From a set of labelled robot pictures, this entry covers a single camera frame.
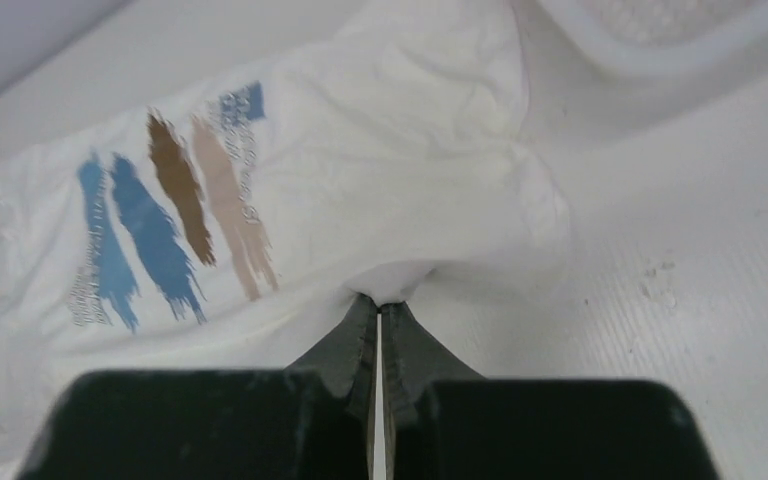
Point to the white printed t shirt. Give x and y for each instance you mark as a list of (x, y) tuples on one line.
[(231, 224)]

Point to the white plastic basket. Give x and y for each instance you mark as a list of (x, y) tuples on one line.
[(600, 71)]

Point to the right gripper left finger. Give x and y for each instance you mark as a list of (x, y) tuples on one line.
[(313, 419)]

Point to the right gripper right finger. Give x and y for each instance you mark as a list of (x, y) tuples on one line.
[(445, 421)]

